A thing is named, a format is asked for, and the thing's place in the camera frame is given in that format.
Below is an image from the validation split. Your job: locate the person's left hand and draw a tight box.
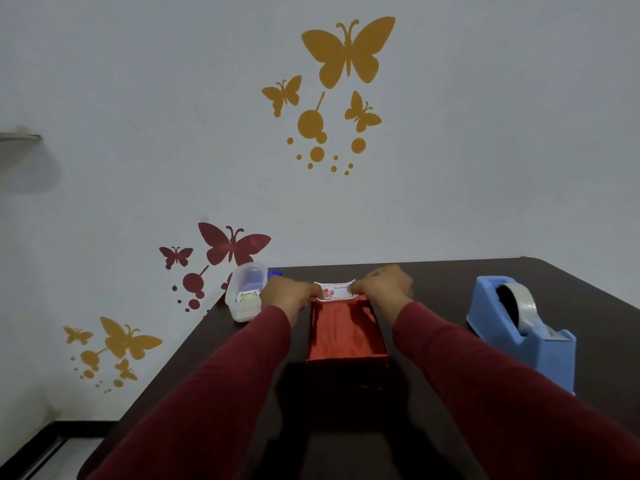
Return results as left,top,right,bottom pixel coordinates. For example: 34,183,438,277
260,276,324,327

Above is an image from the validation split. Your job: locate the person's right hand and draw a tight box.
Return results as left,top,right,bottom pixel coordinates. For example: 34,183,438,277
348,265,416,325

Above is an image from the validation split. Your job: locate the white printed paper label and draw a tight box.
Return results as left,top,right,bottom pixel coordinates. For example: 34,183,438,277
314,280,357,302

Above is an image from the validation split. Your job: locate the person's right forearm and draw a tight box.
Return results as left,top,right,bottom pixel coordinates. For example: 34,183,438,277
392,301,640,480

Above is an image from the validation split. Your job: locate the person's left forearm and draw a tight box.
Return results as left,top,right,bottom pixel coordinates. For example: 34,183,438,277
87,305,293,480

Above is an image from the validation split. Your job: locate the red wrapped gift box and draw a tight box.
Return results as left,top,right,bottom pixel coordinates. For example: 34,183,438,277
305,295,391,390

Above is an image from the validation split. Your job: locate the clear plastic container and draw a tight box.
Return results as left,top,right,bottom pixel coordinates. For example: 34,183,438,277
224,262,269,323

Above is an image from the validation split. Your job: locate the clear adhesive tape roll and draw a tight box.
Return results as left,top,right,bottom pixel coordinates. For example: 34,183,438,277
495,282,542,338

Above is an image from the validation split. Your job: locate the blue tape dispenser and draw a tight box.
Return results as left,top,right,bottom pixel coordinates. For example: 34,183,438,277
466,276,577,396

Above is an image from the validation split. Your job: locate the grey wall shelf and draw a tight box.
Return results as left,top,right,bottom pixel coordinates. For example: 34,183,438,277
0,126,44,144

